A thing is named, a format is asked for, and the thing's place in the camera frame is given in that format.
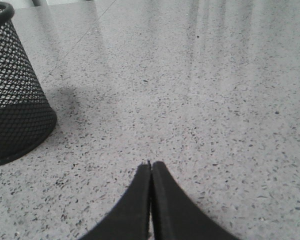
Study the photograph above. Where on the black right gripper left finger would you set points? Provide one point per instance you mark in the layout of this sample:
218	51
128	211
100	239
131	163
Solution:
129	218

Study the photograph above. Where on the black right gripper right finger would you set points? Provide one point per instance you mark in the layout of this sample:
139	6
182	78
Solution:
175	216

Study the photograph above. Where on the black mesh pen bucket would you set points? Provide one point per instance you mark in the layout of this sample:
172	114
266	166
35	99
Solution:
26	117

